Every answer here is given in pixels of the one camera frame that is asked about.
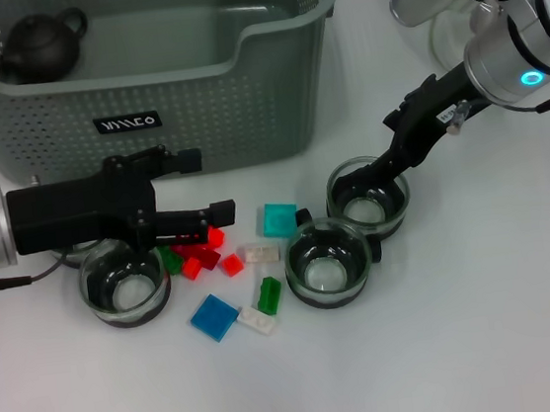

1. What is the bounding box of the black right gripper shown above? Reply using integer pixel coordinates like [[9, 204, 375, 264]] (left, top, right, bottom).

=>
[[323, 60, 498, 196]]

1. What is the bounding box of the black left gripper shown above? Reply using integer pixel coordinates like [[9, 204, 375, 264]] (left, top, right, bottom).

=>
[[1, 136, 240, 267]]

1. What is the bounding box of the glass teacup with black base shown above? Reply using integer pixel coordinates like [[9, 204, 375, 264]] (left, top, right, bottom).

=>
[[54, 237, 114, 272], [322, 150, 417, 268], [277, 199, 380, 314], [73, 231, 176, 334]]

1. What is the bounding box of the grey perforated storage bin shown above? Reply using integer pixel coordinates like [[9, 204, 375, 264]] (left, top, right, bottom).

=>
[[0, 0, 360, 199]]

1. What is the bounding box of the green flat building brick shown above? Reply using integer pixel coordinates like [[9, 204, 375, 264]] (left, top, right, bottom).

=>
[[157, 243, 186, 279]]

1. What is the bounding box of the small red building brick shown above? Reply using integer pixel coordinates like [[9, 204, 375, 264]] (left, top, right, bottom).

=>
[[180, 256, 204, 281], [219, 251, 247, 279]]

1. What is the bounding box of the teal square building brick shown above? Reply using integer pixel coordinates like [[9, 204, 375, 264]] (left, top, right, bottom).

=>
[[253, 200, 301, 242]]

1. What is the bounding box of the translucent clear building brick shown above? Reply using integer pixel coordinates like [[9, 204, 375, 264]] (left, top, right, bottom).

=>
[[243, 241, 282, 266]]

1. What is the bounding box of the blue square building brick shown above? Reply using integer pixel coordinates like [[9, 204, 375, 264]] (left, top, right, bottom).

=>
[[186, 290, 245, 346]]

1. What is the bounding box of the green long building brick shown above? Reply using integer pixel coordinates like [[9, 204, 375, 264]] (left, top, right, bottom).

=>
[[255, 274, 286, 317]]

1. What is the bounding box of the white flat building brick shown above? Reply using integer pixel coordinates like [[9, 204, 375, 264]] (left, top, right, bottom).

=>
[[235, 302, 280, 339]]

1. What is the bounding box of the dark clay teapot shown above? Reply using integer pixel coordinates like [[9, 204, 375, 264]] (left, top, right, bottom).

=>
[[0, 6, 96, 89]]

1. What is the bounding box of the glass teapot with black handle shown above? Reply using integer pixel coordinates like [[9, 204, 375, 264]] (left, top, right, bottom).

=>
[[424, 0, 489, 75]]

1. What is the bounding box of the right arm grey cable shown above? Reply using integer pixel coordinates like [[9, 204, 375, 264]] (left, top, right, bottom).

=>
[[505, 89, 550, 116]]

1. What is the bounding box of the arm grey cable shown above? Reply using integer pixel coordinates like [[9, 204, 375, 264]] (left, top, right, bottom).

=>
[[0, 248, 74, 290], [505, 89, 550, 116]]

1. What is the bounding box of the left arm grey cable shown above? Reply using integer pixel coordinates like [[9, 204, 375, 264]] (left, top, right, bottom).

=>
[[0, 248, 74, 290]]

